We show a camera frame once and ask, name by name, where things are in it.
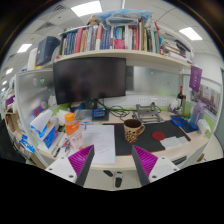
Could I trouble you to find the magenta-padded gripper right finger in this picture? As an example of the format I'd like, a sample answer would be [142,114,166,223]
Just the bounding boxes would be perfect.
[131,144,181,187]

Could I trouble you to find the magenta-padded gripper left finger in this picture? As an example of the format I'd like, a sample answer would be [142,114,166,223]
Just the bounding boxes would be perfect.
[44,144,96,187]

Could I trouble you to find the orange-capped drink bottle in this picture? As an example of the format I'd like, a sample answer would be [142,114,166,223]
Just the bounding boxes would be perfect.
[64,112,86,151]

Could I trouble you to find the purple water bottle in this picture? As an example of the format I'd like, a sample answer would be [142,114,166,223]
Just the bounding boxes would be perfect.
[189,100,207,130]

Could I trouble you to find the black desk mat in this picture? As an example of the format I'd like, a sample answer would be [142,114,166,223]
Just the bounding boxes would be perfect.
[113,120,192,157]

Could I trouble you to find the white folded napkin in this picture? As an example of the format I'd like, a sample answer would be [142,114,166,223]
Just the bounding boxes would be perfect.
[159,135,184,151]

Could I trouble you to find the flat round red coaster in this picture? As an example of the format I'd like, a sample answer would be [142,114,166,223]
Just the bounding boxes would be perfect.
[151,131,166,141]

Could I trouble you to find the blue tissue box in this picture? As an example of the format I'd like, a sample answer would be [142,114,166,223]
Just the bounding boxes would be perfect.
[29,109,59,150]

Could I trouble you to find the white paper sheet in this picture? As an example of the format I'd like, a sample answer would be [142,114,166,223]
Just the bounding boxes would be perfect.
[79,124,117,165]

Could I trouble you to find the yellow mug with red flowers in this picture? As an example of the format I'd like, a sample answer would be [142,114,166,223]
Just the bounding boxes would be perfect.
[123,118,146,144]

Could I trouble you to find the dark blue mouse pad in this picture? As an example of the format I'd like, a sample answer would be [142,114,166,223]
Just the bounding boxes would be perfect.
[169,116,201,134]

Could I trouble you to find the crumpled white tissue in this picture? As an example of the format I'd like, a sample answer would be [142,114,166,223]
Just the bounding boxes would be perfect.
[54,109,72,126]

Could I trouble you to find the grey metal laptop stand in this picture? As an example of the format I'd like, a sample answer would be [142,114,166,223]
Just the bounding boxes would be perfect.
[132,102,165,125]

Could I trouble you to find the small blue box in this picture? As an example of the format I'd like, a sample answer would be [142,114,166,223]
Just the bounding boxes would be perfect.
[91,108,108,119]

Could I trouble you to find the dark wine bottle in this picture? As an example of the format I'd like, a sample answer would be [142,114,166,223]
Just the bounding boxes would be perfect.
[177,85,185,108]

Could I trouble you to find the group photo poster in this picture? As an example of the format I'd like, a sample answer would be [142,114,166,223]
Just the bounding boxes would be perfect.
[196,84,222,116]

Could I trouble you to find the black computer monitor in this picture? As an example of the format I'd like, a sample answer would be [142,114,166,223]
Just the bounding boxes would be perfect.
[52,57,127,109]

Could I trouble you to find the purple pennant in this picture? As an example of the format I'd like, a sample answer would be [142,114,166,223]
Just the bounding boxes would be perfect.
[188,65,203,93]

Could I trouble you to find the white shelf with books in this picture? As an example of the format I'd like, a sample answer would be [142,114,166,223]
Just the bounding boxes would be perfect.
[33,9,196,69]

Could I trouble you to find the coiled blue cable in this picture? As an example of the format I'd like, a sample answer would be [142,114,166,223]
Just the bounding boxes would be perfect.
[170,115,188,128]

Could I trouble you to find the white wall outlets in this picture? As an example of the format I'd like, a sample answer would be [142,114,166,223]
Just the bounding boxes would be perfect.
[137,96,168,108]

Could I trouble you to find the black cables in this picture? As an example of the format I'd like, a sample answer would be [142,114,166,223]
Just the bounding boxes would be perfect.
[106,105,132,120]

